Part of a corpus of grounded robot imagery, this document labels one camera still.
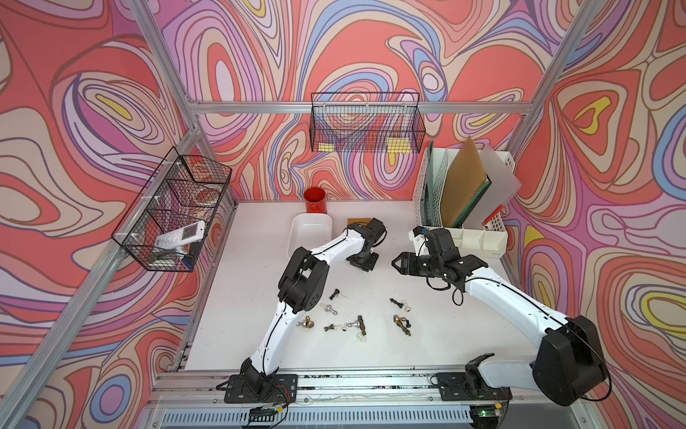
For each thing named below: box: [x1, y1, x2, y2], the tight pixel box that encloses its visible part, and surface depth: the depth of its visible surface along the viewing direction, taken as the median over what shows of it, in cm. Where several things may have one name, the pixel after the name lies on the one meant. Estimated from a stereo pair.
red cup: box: [303, 186, 327, 215], surface depth 110 cm
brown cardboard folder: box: [440, 135, 488, 228], surface depth 101 cm
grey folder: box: [463, 144, 522, 230], surface depth 91 cm
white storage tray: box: [286, 213, 334, 260], surface depth 110 cm
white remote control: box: [154, 219, 206, 250], surface depth 70 cm
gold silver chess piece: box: [296, 315, 316, 329], surface depth 86 cm
